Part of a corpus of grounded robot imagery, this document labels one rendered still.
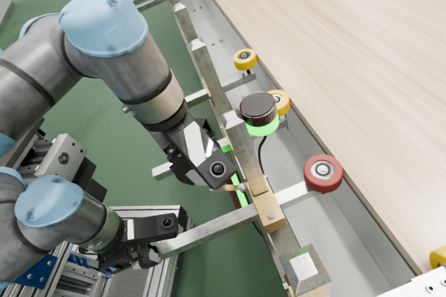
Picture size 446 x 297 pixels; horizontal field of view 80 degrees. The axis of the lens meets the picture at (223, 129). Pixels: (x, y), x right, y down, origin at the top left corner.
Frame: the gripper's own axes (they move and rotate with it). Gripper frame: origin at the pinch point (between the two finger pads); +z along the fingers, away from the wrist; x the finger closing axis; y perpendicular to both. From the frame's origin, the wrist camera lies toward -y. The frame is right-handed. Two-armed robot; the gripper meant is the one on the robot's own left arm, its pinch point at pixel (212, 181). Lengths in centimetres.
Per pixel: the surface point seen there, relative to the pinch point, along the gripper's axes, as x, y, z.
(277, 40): -50, 35, 11
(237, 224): 0.8, -2.9, 15.6
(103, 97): 18, 230, 102
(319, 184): -17.0, -10.7, 10.2
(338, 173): -21.5, -11.7, 10.2
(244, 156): -7.4, -1.7, -2.2
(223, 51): -55, 87, 39
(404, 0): -85, 13, 11
